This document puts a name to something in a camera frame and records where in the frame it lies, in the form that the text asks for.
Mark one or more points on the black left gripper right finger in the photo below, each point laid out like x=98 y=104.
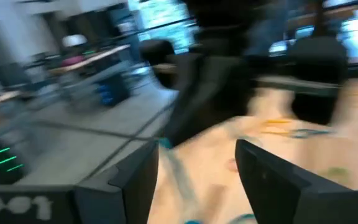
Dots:
x=278 y=193

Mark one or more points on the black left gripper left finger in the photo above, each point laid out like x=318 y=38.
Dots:
x=126 y=193

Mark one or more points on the blue rubber band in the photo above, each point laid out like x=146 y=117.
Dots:
x=309 y=133

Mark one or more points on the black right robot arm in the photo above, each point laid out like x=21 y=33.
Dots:
x=210 y=87

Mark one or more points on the wooden-topped desk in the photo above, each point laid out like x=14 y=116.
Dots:
x=89 y=59

